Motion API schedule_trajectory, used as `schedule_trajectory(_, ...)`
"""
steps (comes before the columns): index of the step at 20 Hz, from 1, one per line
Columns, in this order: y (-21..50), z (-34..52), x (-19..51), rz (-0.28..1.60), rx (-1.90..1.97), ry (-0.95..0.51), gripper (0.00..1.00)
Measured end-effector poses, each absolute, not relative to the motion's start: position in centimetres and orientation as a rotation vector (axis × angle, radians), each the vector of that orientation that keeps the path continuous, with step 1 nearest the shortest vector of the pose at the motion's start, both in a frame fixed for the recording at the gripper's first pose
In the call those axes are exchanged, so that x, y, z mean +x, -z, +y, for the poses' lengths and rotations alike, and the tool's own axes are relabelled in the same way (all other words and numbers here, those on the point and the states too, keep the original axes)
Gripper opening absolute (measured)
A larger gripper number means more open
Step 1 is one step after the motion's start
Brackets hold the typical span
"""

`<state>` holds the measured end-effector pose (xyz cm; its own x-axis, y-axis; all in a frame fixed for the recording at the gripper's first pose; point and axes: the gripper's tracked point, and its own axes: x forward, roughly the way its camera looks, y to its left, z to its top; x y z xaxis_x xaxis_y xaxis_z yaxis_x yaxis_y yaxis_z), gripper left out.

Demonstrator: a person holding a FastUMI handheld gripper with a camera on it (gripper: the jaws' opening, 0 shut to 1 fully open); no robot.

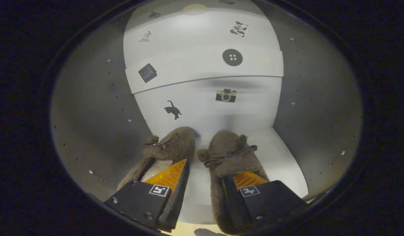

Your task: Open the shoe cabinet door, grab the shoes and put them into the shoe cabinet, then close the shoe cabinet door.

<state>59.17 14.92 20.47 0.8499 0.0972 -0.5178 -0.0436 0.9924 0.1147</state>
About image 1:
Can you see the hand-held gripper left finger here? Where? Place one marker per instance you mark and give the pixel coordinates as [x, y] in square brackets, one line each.
[179, 200]

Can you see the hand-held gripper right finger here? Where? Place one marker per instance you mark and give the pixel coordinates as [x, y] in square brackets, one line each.
[274, 200]

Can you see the brown fuzzy shoe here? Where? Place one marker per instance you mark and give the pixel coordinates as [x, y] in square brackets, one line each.
[179, 144]
[226, 144]

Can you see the grey shoe cabinet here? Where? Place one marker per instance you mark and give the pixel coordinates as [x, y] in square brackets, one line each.
[205, 108]

